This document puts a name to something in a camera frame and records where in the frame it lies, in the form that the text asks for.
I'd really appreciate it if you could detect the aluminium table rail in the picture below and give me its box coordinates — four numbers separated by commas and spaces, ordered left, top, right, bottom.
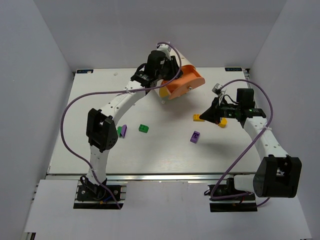
46, 172, 238, 182

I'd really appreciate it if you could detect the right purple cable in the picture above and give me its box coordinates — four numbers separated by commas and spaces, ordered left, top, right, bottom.
209, 79, 273, 208

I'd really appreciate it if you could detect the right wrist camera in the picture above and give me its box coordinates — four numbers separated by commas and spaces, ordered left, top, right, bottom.
212, 83, 226, 102

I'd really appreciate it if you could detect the green lego brick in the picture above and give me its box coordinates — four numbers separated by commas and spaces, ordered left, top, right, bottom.
138, 124, 149, 133

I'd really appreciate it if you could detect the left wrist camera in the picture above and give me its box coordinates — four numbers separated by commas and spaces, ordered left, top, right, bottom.
156, 42, 172, 55

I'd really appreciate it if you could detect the blue label sticker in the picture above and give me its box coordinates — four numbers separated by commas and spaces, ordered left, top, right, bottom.
76, 69, 94, 74
224, 67, 243, 72

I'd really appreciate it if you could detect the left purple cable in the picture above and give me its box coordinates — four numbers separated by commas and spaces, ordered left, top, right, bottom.
61, 41, 185, 210

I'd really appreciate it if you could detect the purple rectangular lego brick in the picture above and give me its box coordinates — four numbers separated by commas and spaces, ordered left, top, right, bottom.
120, 124, 128, 138

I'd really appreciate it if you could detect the blue label sticker left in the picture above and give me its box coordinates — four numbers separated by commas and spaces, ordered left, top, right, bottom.
76, 69, 94, 74

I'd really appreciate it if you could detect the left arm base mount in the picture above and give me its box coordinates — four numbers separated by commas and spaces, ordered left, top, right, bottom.
73, 175, 127, 210

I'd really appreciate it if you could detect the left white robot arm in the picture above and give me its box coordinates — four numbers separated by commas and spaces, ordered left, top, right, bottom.
86, 42, 182, 185

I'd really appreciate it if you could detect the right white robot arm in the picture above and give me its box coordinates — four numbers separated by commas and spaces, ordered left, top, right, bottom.
200, 85, 302, 198

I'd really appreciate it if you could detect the yellow round lego piece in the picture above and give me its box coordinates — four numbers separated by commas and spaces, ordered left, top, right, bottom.
218, 118, 228, 128

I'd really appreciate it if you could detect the blue label sticker right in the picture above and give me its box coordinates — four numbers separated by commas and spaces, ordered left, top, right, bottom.
224, 67, 243, 72

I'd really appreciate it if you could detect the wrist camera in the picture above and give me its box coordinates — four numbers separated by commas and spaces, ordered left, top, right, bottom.
156, 42, 172, 55
212, 83, 226, 102

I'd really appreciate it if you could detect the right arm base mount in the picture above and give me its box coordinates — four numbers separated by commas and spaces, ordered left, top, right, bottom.
203, 184, 258, 213

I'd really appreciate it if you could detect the white cylindrical drawer cabinet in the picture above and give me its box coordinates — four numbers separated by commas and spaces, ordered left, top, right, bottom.
157, 46, 197, 105

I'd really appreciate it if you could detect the purple cable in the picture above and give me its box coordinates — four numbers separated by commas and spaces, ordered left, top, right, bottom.
61, 41, 185, 210
209, 79, 273, 208

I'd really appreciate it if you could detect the yellow drawer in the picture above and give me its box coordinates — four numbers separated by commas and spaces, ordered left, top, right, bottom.
158, 86, 171, 99

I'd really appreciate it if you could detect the yellow rectangular lego brick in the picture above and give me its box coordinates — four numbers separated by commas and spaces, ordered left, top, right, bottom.
193, 114, 205, 122

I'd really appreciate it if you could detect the green wedge lego piece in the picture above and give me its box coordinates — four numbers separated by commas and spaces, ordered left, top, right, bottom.
117, 126, 122, 137

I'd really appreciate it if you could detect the purple sloped lego brick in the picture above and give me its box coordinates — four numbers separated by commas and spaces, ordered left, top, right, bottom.
190, 131, 200, 144

